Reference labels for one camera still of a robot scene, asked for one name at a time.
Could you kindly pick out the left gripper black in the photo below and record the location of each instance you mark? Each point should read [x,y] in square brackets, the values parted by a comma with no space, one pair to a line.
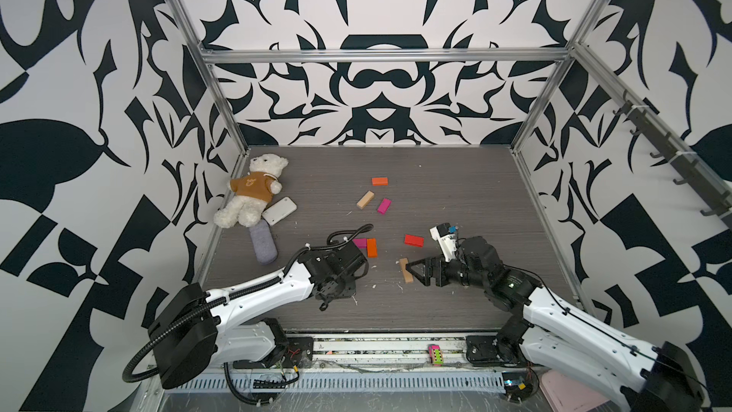
[351,288]

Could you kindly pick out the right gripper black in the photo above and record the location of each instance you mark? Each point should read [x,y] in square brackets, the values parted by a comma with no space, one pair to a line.
[427,268]

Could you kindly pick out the red block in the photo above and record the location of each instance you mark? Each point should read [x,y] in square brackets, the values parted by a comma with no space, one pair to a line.
[415,241]

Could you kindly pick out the magenta block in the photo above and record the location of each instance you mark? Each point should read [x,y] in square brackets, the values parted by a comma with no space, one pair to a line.
[384,206]
[360,243]

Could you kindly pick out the orange block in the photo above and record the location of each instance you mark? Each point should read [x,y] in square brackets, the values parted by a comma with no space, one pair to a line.
[380,181]
[372,248]

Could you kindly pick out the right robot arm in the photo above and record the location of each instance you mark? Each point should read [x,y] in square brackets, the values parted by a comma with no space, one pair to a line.
[546,330]

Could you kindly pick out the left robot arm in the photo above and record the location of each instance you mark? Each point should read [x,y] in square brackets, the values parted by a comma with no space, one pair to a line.
[200,329]

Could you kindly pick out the natural wood block centre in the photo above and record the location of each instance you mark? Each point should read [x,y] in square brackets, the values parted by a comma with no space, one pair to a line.
[407,276]

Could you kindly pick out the natural wood block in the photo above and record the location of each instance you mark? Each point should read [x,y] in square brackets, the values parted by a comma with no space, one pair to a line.
[407,276]
[365,200]

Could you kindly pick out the grey cylindrical pouch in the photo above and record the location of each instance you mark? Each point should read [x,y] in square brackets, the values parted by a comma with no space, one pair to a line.
[263,243]

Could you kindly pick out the natural wood block far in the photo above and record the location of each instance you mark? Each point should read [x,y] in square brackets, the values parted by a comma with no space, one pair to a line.
[365,200]

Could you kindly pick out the white rectangular case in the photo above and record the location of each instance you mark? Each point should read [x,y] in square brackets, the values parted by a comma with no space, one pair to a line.
[279,211]

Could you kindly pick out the white teddy bear brown shirt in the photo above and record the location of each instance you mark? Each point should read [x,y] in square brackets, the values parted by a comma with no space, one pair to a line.
[252,193]

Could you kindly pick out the green circuit board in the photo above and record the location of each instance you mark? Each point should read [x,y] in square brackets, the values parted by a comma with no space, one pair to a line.
[519,386]

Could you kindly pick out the pink tray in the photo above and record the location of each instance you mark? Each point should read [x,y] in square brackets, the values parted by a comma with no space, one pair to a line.
[566,395]

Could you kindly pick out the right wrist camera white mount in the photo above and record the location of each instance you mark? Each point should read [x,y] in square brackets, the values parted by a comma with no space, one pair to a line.
[445,235]

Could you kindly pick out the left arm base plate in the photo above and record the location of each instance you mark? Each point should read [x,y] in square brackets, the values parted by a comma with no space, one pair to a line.
[296,352]

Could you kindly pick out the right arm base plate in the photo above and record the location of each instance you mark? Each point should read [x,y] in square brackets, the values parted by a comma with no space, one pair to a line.
[494,351]

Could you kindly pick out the white cable duct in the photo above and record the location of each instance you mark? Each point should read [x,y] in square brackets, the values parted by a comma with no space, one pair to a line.
[374,382]

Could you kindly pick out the wall hook rail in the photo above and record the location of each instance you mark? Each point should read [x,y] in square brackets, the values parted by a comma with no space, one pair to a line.
[670,149]

